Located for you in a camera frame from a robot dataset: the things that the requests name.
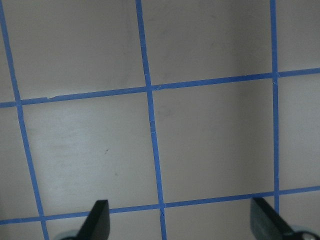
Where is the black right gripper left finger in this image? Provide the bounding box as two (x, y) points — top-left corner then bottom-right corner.
(75, 200), (110, 240)

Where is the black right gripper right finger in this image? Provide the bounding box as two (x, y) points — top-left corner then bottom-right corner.
(250, 197), (300, 240)

